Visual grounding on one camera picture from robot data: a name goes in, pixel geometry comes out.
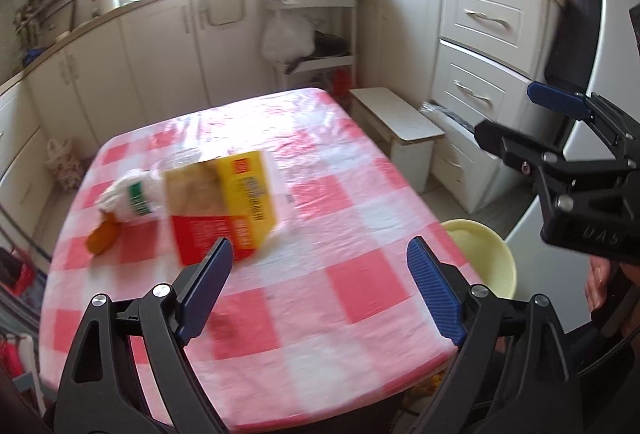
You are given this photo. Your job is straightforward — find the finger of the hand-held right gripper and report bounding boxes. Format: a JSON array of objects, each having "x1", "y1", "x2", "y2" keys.
[
  {"x1": 526, "y1": 81, "x2": 640, "y2": 150},
  {"x1": 474, "y1": 119, "x2": 636, "y2": 205}
]

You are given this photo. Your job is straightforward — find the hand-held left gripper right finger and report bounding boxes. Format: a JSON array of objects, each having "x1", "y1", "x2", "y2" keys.
[{"x1": 400, "y1": 235, "x2": 581, "y2": 434}]

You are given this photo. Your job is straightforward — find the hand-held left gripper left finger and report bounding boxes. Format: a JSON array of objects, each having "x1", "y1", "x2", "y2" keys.
[{"x1": 52, "y1": 236, "x2": 235, "y2": 434}]

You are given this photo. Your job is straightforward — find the pale yellow plastic bin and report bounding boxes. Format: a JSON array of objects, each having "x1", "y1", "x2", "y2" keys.
[{"x1": 440, "y1": 219, "x2": 517, "y2": 300}]

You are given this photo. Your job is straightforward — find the yellow red cardboard box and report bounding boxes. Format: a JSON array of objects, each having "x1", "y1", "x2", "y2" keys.
[{"x1": 164, "y1": 150, "x2": 278, "y2": 267}]

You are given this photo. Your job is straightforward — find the orange peel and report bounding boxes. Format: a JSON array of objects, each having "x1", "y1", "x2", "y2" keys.
[{"x1": 86, "y1": 219, "x2": 122, "y2": 256}]

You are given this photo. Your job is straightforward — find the white plastic wrapper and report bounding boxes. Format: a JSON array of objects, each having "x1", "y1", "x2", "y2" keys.
[{"x1": 96, "y1": 166, "x2": 168, "y2": 222}]

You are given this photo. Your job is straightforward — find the person's right hand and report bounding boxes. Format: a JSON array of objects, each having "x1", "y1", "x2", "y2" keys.
[{"x1": 584, "y1": 256, "x2": 613, "y2": 313}]

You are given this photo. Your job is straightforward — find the crinkled silver plastic wrap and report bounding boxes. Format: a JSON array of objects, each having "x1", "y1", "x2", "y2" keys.
[{"x1": 419, "y1": 100, "x2": 476, "y2": 131}]

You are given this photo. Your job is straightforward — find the white refrigerator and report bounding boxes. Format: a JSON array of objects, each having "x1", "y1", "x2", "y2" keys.
[{"x1": 502, "y1": 0, "x2": 640, "y2": 255}]

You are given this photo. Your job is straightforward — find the white drawer cabinet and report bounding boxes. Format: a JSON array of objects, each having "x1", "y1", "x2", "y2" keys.
[{"x1": 360, "y1": 0, "x2": 567, "y2": 215}]

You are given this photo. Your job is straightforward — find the red white checkered tablecloth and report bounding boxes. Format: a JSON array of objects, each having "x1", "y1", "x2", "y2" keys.
[{"x1": 40, "y1": 86, "x2": 473, "y2": 432}]

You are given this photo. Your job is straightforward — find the white step stool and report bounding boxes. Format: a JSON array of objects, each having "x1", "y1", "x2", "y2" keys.
[{"x1": 348, "y1": 86, "x2": 446, "y2": 195}]

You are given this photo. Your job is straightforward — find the clear plastic wrap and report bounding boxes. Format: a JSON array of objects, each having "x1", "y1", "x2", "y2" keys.
[{"x1": 157, "y1": 148, "x2": 203, "y2": 172}]

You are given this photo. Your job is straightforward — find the floral tote bag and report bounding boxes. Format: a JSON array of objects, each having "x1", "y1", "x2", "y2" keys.
[{"x1": 46, "y1": 138, "x2": 84, "y2": 191}]

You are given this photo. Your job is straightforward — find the red plastic bag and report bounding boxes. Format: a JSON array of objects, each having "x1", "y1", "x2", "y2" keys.
[{"x1": 0, "y1": 246, "x2": 36, "y2": 296}]

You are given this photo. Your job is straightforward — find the black frying pan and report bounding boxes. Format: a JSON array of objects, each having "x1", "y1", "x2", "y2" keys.
[{"x1": 287, "y1": 31, "x2": 351, "y2": 75}]

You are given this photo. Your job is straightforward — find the white rolling cart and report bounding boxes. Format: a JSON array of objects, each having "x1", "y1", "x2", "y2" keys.
[{"x1": 263, "y1": 0, "x2": 360, "y2": 90}]

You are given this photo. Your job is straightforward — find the cream base cabinets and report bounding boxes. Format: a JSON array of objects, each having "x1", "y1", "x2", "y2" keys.
[{"x1": 0, "y1": 0, "x2": 381, "y2": 215}]

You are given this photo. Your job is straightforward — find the large white plastic bag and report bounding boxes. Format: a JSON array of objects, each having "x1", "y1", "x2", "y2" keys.
[{"x1": 262, "y1": 11, "x2": 317, "y2": 63}]

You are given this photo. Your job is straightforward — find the beige hanging tray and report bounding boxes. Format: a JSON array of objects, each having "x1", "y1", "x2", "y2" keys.
[{"x1": 200, "y1": 0, "x2": 251, "y2": 28}]

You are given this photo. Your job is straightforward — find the wall utensil rack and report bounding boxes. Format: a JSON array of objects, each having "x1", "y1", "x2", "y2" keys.
[{"x1": 15, "y1": 0, "x2": 77, "y2": 46}]

